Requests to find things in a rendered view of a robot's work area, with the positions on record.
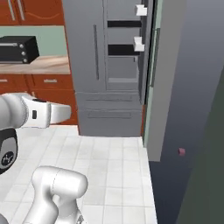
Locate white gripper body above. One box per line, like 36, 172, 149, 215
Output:
49, 102, 73, 125

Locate grey fridge drawer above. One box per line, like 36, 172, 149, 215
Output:
76, 108, 144, 138
74, 92, 144, 111

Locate grey closed fridge door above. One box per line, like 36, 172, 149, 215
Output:
61, 0, 108, 95

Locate grey fridge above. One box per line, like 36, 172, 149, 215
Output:
61, 0, 155, 138

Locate grey open fridge door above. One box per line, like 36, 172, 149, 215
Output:
143, 0, 188, 163

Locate red-brown base cupboards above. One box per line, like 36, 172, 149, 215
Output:
0, 73, 80, 127

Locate black toaster oven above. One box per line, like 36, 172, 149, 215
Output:
0, 35, 40, 65

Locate white box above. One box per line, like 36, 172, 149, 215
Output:
133, 36, 146, 53
135, 3, 149, 18

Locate grey fridge door handle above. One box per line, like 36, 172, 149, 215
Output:
93, 24, 101, 81

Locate red-brown wall cupboards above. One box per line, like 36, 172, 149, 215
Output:
0, 0, 66, 27

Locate grey open door handle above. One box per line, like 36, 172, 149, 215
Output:
150, 27, 162, 88

